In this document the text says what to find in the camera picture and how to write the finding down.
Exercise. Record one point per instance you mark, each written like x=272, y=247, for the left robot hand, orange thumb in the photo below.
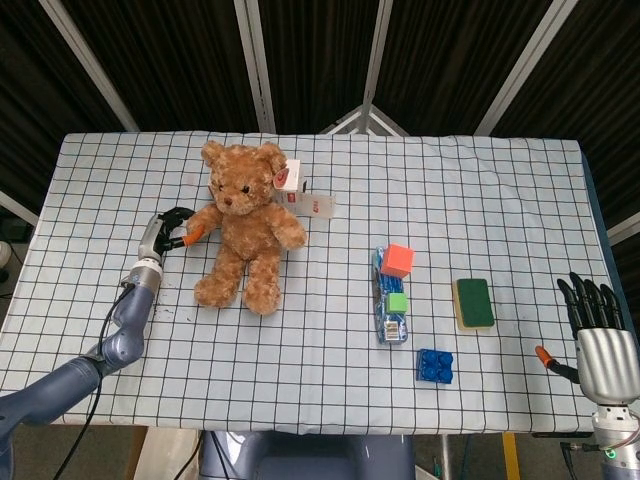
x=150, y=240

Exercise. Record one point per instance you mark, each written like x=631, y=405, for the right robot hand, orange thumb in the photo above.
x=605, y=360

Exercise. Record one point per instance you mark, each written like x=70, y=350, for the brown plush teddy bear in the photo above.
x=245, y=235

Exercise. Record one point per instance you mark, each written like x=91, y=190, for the right robot arm grey-blue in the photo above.
x=617, y=450

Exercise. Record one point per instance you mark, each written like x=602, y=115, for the left robot arm grey-blue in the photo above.
x=120, y=345

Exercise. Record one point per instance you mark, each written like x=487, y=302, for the yellow sponge with green pad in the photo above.
x=473, y=300

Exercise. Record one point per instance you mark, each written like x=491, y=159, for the small white carton, red print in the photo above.
x=298, y=179

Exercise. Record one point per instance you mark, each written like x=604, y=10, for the flat white carton, red logo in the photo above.
x=317, y=206

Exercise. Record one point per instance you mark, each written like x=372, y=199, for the blue studded building brick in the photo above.
x=434, y=366

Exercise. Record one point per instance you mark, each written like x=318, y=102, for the white black-checked tablecloth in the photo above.
x=320, y=325

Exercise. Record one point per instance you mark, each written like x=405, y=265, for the blue wrapped package with barcode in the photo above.
x=392, y=332

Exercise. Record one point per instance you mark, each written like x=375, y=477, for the green foam cube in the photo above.
x=398, y=304

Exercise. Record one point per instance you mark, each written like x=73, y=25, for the beige board under table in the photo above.
x=165, y=455

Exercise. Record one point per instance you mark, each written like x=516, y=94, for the orange foam cube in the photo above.
x=397, y=260

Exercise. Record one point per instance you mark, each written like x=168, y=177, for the grey-blue robot torso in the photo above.
x=310, y=455

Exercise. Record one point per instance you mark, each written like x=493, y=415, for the white metal frame post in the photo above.
x=257, y=75
x=17, y=206
x=85, y=55
x=377, y=55
x=625, y=229
x=520, y=65

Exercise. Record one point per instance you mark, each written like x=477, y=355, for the white triangular frame brace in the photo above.
x=369, y=111

